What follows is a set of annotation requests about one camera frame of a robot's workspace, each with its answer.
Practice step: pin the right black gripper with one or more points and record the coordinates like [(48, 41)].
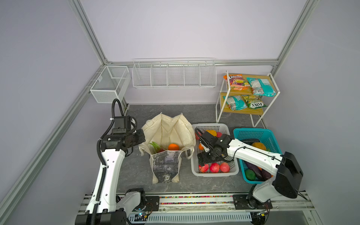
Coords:
[(204, 160)]

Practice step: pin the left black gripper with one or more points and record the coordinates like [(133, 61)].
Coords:
[(139, 132)]

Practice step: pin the pink dragon fruit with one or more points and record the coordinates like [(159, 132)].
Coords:
[(157, 147)]

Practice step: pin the orange fruit large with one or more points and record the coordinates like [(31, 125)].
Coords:
[(173, 147)]

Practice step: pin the cream canvas grocery bag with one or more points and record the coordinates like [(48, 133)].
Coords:
[(165, 130)]

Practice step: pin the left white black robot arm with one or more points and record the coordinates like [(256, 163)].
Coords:
[(112, 168)]

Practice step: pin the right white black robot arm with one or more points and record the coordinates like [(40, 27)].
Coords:
[(286, 173)]

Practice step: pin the teal snack bag lower shelf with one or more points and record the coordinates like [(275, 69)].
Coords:
[(235, 103)]

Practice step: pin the teal snack bag shelf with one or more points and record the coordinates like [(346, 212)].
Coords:
[(261, 87), (235, 103)]

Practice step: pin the green Foxs candy bag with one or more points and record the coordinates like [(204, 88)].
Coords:
[(253, 102)]

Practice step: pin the orange snack bag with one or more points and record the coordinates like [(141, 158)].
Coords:
[(237, 82)]

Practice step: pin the teal snack bag top shelf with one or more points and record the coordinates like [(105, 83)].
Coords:
[(261, 87)]

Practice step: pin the yellow pear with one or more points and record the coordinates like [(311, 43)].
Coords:
[(212, 132)]

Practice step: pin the white plastic fruit basket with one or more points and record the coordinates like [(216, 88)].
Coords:
[(195, 159)]

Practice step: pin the green avocado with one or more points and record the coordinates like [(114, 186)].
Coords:
[(250, 175)]

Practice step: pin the brown potato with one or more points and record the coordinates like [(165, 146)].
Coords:
[(259, 145)]

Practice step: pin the teal plastic vegetable basket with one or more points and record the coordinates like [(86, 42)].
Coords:
[(246, 152)]

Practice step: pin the purple eggplant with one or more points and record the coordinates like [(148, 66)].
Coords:
[(261, 174)]

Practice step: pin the small white mesh basket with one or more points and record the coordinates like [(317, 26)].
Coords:
[(111, 83)]

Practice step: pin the white wooden two-tier shelf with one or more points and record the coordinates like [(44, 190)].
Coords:
[(256, 115)]

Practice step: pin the long white wire basket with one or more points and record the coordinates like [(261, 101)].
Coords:
[(174, 73)]

